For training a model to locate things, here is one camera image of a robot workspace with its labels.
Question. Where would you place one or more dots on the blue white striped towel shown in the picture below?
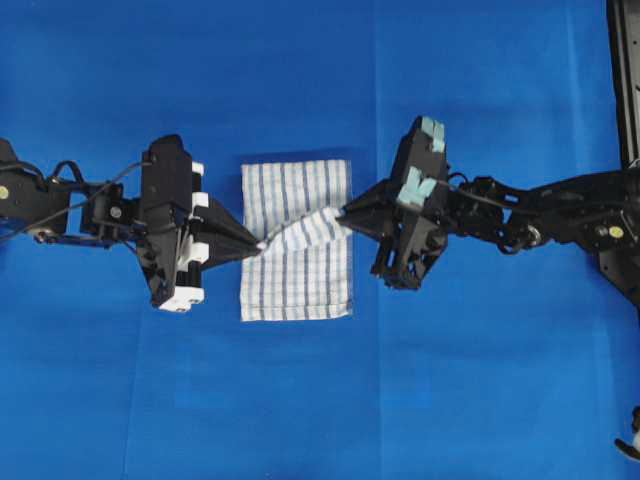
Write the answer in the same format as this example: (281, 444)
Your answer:
(303, 270)

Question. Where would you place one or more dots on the blue table cloth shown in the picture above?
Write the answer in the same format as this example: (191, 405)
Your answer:
(522, 367)

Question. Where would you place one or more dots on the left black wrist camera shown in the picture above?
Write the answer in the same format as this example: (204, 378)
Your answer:
(165, 205)

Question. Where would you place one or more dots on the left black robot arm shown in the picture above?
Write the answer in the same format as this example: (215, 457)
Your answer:
(64, 208)

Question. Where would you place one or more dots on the black metal frame rail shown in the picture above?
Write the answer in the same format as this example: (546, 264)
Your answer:
(623, 27)

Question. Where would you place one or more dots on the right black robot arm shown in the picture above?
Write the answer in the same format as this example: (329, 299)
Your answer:
(597, 212)

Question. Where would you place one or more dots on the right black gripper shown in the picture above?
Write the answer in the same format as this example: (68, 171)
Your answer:
(411, 237)

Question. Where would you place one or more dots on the right wrist camera with tape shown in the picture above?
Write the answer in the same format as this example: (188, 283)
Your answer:
(418, 180)

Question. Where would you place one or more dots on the black white clip object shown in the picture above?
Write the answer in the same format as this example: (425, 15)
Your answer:
(631, 450)

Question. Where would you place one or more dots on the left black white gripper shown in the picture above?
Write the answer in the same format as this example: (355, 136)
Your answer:
(194, 257)

